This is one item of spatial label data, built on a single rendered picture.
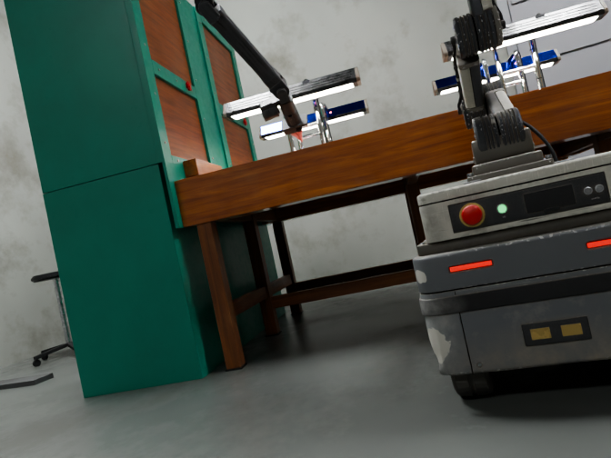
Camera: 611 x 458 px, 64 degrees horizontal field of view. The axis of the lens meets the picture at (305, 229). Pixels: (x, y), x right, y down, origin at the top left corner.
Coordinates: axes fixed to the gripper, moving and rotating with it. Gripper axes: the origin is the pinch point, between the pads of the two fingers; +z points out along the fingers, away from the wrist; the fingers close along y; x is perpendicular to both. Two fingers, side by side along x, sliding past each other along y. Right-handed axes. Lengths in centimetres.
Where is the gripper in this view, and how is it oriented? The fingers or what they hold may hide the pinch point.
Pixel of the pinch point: (301, 139)
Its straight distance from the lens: 196.5
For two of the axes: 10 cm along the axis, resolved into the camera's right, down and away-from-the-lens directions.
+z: 3.0, 6.1, 7.3
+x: 0.3, 7.6, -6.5
